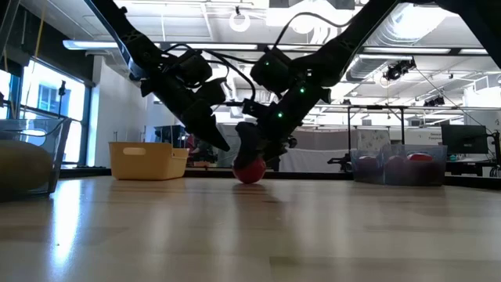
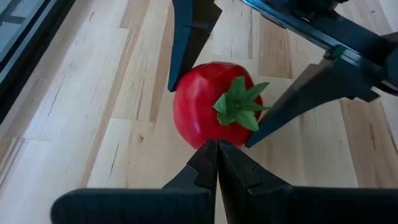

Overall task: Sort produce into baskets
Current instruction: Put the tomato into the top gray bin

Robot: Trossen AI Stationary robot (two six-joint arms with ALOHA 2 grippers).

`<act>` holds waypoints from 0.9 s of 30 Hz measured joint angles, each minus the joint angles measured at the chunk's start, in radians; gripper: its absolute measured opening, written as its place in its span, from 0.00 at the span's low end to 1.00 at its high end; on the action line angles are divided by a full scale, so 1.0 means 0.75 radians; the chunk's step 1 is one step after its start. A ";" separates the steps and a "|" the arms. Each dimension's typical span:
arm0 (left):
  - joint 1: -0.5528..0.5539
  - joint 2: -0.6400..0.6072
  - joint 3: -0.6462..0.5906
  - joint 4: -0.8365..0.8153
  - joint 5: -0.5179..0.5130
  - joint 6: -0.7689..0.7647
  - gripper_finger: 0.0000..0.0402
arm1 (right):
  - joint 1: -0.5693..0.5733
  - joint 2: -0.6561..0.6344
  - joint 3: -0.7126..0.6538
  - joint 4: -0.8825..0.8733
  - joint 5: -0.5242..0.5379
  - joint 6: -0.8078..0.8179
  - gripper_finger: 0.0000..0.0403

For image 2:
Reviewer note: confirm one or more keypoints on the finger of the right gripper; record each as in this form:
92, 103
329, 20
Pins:
311, 99
189, 37

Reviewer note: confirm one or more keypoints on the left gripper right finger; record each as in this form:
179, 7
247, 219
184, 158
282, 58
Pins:
280, 205

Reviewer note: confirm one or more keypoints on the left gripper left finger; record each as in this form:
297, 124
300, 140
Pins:
140, 205

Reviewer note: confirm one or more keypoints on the black aluminium table frame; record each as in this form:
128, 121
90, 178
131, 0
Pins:
37, 53

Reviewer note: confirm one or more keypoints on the red plastic tomato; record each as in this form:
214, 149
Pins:
196, 102

